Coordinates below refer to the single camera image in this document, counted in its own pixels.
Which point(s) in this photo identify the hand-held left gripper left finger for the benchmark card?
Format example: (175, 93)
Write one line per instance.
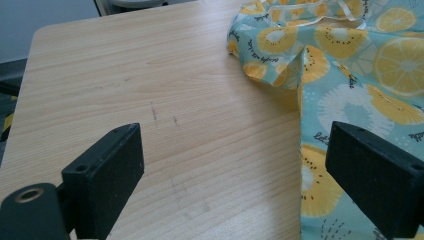
(103, 180)

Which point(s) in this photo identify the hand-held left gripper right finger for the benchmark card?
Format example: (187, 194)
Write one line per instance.
(376, 180)

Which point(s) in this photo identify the yellow and black floor tape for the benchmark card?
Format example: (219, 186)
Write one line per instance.
(7, 125)

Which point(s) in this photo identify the grey round base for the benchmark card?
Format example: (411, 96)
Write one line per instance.
(133, 2)

